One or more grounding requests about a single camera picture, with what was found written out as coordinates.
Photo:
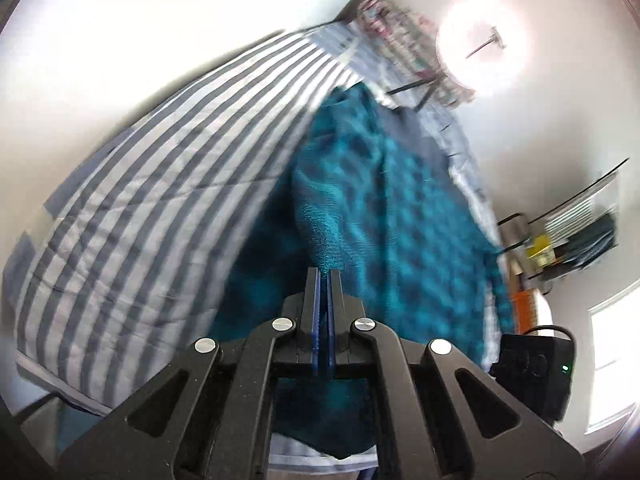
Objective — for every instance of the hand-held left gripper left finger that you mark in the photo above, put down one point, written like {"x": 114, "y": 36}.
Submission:
{"x": 316, "y": 330}

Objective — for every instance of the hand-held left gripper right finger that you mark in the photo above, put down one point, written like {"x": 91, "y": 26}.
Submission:
{"x": 330, "y": 330}

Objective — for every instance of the teal fleece jacket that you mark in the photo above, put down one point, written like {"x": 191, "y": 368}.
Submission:
{"x": 380, "y": 220}

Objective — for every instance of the window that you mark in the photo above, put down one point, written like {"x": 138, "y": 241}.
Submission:
{"x": 610, "y": 360}

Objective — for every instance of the dark hanging garment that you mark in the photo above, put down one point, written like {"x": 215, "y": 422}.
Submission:
{"x": 595, "y": 235}

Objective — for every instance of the striped hanging towel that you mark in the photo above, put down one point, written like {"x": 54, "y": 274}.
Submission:
{"x": 575, "y": 212}

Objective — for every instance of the grey white striped blanket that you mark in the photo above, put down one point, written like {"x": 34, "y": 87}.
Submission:
{"x": 150, "y": 185}

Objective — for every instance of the black tripod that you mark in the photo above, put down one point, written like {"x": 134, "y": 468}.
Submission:
{"x": 400, "y": 89}

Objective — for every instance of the wall shelf with items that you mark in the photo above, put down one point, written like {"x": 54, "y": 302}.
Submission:
{"x": 510, "y": 220}

